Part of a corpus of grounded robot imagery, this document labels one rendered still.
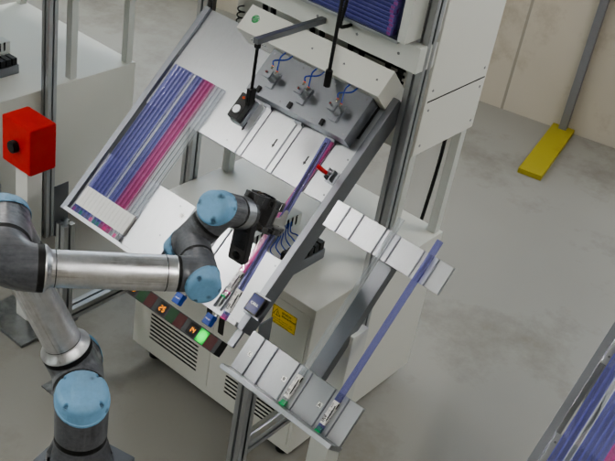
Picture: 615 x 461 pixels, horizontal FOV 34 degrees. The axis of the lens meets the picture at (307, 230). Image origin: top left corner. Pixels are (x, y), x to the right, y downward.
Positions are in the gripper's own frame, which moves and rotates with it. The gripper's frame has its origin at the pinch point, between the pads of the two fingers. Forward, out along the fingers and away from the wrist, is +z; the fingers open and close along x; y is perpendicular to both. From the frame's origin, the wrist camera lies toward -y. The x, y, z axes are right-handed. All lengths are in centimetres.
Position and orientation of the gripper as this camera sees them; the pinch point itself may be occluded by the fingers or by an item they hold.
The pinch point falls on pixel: (275, 228)
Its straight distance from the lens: 244.3
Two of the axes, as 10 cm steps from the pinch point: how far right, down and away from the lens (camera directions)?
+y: 4.2, -9.0, -1.0
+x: -8.3, -4.2, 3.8
